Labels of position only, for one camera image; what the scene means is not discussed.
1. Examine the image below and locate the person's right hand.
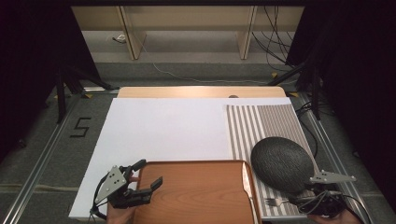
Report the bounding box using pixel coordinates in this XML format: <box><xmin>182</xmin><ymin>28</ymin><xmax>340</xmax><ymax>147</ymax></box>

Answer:
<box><xmin>306</xmin><ymin>208</ymin><xmax>364</xmax><ymax>224</ymax></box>

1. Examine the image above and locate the white floor socket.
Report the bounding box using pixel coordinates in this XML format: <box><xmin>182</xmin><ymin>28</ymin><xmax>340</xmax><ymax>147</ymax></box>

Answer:
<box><xmin>111</xmin><ymin>34</ymin><xmax>128</xmax><ymax>45</ymax></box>

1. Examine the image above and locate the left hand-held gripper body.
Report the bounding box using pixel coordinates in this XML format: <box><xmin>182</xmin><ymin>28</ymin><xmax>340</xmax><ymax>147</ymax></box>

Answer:
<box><xmin>93</xmin><ymin>165</ymin><xmax>143</xmax><ymax>209</ymax></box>

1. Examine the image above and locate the hand-held gripper cable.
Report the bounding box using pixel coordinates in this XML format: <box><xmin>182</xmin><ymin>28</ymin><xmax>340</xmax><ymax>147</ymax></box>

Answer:
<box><xmin>298</xmin><ymin>189</ymin><xmax>375</xmax><ymax>224</ymax></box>
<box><xmin>88</xmin><ymin>174</ymin><xmax>110</xmax><ymax>223</ymax></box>

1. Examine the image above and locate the white board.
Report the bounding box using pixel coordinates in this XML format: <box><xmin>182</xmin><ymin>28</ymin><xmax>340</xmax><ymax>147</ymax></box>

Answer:
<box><xmin>68</xmin><ymin>97</ymin><xmax>340</xmax><ymax>221</ymax></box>

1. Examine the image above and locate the black floor cable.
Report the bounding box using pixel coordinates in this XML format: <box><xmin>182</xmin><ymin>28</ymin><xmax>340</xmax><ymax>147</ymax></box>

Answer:
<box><xmin>295</xmin><ymin>101</ymin><xmax>319</xmax><ymax>160</ymax></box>

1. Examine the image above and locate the dark curtain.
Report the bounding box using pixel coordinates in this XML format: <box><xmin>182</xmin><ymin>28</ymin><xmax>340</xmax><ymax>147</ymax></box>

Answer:
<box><xmin>0</xmin><ymin>0</ymin><xmax>102</xmax><ymax>162</ymax></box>
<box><xmin>286</xmin><ymin>0</ymin><xmax>396</xmax><ymax>206</ymax></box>

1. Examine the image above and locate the bundle of black cables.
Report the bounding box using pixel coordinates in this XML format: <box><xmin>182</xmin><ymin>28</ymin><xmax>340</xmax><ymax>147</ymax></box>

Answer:
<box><xmin>251</xmin><ymin>5</ymin><xmax>300</xmax><ymax>73</ymax></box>

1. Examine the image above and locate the dark round textured plate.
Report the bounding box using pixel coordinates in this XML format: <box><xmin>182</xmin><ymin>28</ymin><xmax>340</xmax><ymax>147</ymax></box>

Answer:
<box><xmin>250</xmin><ymin>135</ymin><xmax>316</xmax><ymax>195</ymax></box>

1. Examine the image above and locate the brown wooden tray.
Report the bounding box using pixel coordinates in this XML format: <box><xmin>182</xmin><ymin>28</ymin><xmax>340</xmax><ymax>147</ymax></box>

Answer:
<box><xmin>132</xmin><ymin>160</ymin><xmax>262</xmax><ymax>224</ymax></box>

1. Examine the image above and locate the black metal stand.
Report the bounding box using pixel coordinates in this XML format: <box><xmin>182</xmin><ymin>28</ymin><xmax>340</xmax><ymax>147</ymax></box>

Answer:
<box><xmin>267</xmin><ymin>60</ymin><xmax>321</xmax><ymax>120</ymax></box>
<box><xmin>54</xmin><ymin>66</ymin><xmax>120</xmax><ymax>125</ymax></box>

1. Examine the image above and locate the beige shelf unit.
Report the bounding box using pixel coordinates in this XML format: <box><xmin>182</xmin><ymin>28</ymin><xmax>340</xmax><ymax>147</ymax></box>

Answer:
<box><xmin>71</xmin><ymin>5</ymin><xmax>305</xmax><ymax>62</ymax></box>

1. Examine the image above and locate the silver fork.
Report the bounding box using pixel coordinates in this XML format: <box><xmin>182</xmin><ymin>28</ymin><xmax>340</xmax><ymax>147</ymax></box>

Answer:
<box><xmin>264</xmin><ymin>197</ymin><xmax>291</xmax><ymax>208</ymax></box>

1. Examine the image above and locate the right hand-held gripper cable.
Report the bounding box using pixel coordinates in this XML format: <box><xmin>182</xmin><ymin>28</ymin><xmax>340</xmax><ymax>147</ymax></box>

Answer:
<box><xmin>298</xmin><ymin>189</ymin><xmax>375</xmax><ymax>224</ymax></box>

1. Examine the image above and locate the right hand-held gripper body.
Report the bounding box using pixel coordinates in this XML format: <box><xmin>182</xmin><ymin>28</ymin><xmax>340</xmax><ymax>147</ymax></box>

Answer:
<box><xmin>298</xmin><ymin>170</ymin><xmax>358</xmax><ymax>218</ymax></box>

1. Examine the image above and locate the left hand-held gripper cable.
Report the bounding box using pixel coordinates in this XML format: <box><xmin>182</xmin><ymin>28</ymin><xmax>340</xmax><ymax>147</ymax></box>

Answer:
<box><xmin>88</xmin><ymin>174</ymin><xmax>110</xmax><ymax>223</ymax></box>

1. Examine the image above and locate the person's left hand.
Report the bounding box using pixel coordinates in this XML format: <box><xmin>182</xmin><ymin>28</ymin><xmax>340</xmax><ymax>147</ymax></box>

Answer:
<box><xmin>106</xmin><ymin>175</ymin><xmax>140</xmax><ymax>224</ymax></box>

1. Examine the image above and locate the aluminium floor rail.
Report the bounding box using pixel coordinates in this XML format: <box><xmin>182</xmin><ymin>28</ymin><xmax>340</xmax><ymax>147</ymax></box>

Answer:
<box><xmin>0</xmin><ymin>92</ymin><xmax>86</xmax><ymax>224</ymax></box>
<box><xmin>297</xmin><ymin>92</ymin><xmax>373</xmax><ymax>224</ymax></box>

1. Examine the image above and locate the striped placemat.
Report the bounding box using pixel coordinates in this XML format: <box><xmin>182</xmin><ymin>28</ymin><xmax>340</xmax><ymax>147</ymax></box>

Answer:
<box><xmin>224</xmin><ymin>104</ymin><xmax>340</xmax><ymax>218</ymax></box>

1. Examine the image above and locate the short silver metal bar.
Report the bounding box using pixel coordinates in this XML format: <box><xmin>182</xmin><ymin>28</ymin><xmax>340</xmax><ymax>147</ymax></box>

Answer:
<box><xmin>81</xmin><ymin>86</ymin><xmax>120</xmax><ymax>94</ymax></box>

